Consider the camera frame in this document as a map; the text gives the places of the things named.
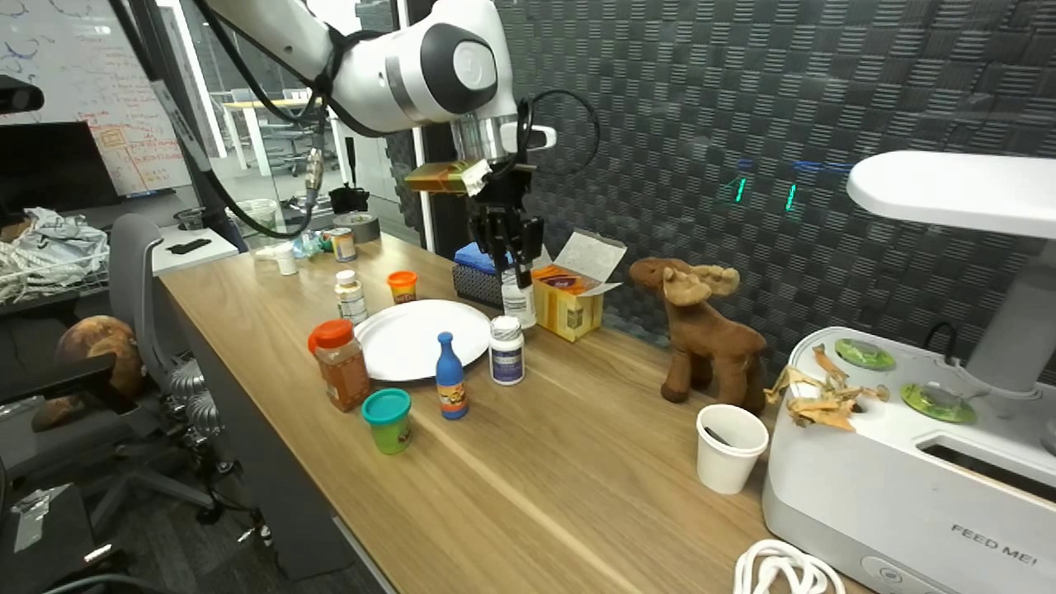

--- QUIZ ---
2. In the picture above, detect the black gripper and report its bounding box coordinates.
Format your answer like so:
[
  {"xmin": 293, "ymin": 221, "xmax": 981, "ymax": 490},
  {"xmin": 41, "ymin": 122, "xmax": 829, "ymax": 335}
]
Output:
[{"xmin": 471, "ymin": 163, "xmax": 545, "ymax": 289}]

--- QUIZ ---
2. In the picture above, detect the white pill bottle blue label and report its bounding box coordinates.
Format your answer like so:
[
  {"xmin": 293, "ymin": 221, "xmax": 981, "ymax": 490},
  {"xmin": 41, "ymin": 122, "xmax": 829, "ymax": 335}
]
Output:
[{"xmin": 489, "ymin": 317, "xmax": 524, "ymax": 385}]

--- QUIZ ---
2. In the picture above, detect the blue toy bottle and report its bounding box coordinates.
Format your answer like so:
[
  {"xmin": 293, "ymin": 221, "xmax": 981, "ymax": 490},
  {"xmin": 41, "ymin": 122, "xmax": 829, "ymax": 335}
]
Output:
[{"xmin": 436, "ymin": 330, "xmax": 470, "ymax": 418}]

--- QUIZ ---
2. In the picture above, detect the white pill bottle green label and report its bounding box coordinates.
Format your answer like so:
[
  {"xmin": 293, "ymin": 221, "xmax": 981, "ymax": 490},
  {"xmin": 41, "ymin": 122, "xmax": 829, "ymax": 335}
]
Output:
[{"xmin": 334, "ymin": 271, "xmax": 368, "ymax": 325}]

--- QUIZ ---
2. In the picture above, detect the spice jar orange lid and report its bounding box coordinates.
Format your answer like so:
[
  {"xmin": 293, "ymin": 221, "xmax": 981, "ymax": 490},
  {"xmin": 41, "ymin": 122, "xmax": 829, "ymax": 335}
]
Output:
[{"xmin": 309, "ymin": 317, "xmax": 370, "ymax": 414}]

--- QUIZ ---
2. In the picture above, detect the white pill bottle back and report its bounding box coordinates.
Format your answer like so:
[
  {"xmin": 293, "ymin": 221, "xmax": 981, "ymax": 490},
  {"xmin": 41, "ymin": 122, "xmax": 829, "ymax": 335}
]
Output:
[{"xmin": 503, "ymin": 271, "xmax": 536, "ymax": 330}]

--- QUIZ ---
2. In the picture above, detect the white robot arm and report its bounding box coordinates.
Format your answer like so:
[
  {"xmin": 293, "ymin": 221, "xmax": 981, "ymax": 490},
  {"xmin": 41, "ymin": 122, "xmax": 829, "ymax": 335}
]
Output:
[{"xmin": 194, "ymin": 0, "xmax": 543, "ymax": 289}]

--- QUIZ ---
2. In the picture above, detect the white paper plate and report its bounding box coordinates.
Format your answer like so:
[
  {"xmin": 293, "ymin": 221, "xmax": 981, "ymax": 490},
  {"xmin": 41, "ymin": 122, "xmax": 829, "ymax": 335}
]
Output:
[{"xmin": 357, "ymin": 300, "xmax": 493, "ymax": 382}]

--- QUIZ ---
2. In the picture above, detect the brown moose plushie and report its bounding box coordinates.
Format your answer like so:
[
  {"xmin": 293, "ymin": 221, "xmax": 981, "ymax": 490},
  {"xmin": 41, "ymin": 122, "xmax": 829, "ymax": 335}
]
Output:
[{"xmin": 632, "ymin": 259, "xmax": 766, "ymax": 414}]

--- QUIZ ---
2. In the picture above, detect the blue sponge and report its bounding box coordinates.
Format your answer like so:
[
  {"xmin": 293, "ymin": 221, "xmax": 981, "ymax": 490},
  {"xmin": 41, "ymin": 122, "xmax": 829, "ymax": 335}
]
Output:
[{"xmin": 455, "ymin": 241, "xmax": 500, "ymax": 278}]

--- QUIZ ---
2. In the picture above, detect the grey woven basket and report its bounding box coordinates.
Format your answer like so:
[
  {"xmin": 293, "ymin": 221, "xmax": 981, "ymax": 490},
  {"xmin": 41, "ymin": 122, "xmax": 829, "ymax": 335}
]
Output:
[{"xmin": 452, "ymin": 264, "xmax": 503, "ymax": 306}]

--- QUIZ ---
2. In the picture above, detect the yellow cardboard box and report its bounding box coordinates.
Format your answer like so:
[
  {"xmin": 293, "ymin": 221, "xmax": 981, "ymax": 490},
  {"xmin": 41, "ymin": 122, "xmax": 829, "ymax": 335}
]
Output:
[{"xmin": 533, "ymin": 230, "xmax": 629, "ymax": 345}]

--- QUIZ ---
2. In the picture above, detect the yellow tub orange lid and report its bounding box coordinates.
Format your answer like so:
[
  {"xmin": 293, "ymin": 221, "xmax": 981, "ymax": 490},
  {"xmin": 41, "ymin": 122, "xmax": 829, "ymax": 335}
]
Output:
[{"xmin": 387, "ymin": 271, "xmax": 420, "ymax": 303}]

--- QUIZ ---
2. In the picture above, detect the green tub teal lid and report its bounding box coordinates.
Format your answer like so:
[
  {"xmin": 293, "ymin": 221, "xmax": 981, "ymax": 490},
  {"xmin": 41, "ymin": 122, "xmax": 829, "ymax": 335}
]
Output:
[{"xmin": 359, "ymin": 385, "xmax": 414, "ymax": 455}]

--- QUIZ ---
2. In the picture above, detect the white paper cup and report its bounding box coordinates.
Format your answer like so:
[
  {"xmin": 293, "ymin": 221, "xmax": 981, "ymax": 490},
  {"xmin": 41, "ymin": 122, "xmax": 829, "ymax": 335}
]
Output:
[{"xmin": 698, "ymin": 402, "xmax": 771, "ymax": 494}]

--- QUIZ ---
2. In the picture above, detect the white coiled cable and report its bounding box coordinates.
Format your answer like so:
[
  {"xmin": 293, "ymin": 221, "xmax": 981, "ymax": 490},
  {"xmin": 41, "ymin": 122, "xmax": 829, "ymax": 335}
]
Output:
[{"xmin": 730, "ymin": 535, "xmax": 850, "ymax": 594}]

